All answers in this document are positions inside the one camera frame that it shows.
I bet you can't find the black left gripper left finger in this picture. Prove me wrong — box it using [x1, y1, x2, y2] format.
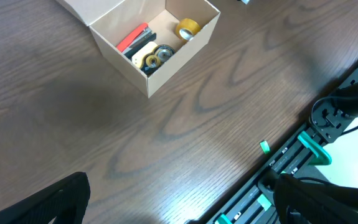
[0, 172, 90, 224]

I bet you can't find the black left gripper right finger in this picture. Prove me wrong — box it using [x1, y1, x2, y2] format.
[273, 174, 358, 224]

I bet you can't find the yellow sticky note pad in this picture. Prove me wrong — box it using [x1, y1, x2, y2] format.
[131, 41, 158, 68]

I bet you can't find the correction tape dispenser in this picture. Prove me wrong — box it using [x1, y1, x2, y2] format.
[141, 45, 175, 76]

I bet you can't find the brown cardboard box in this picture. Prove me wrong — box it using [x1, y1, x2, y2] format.
[57, 0, 220, 96]

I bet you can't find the clear yellow tape roll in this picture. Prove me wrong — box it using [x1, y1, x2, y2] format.
[175, 18, 201, 41]

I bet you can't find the small green clip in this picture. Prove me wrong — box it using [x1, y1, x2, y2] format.
[260, 141, 270, 154]

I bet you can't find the black mounting rail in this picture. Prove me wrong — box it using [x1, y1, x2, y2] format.
[199, 64, 358, 223]

